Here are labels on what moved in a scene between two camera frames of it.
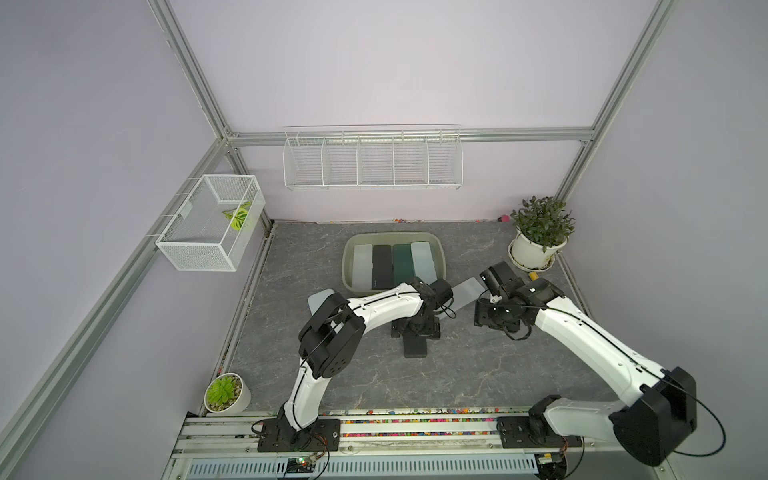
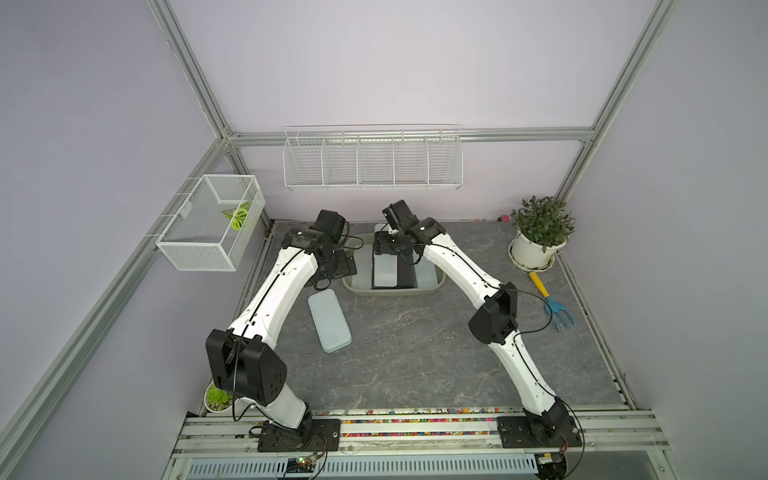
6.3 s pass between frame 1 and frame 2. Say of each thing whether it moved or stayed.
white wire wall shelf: stayed
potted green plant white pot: stayed
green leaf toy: stayed
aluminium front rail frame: stayed
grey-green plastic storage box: stayed
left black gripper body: moved
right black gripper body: moved
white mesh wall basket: stayed
